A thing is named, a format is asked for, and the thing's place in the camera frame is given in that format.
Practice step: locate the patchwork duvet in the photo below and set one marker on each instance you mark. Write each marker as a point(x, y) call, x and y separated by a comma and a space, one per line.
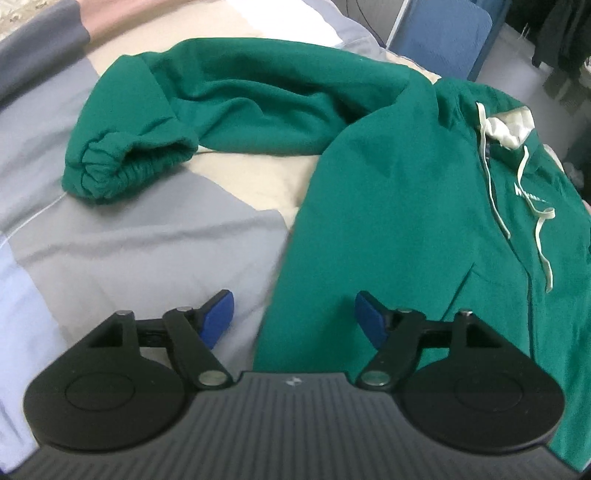
point(138, 240)

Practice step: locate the cream quilted headboard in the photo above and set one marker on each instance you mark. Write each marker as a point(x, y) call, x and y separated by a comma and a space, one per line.
point(23, 11)

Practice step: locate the green hoodie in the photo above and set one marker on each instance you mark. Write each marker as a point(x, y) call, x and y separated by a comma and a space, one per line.
point(392, 194)

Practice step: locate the black hanging jacket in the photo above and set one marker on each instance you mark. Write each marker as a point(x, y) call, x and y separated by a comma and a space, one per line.
point(563, 27)

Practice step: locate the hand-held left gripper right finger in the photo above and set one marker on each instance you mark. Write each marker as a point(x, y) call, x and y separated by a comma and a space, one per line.
point(369, 318)

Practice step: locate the grey wardrobe cabinet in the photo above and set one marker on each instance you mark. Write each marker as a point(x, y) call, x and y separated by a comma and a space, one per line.
point(378, 18)

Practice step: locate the striped hanging garment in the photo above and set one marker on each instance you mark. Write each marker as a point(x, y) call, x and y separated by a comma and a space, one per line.
point(561, 81)

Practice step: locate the blue padded board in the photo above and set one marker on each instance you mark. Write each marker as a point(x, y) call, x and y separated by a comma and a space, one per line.
point(438, 37)

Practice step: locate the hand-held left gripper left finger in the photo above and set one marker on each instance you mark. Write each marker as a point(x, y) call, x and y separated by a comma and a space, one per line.
point(217, 318)

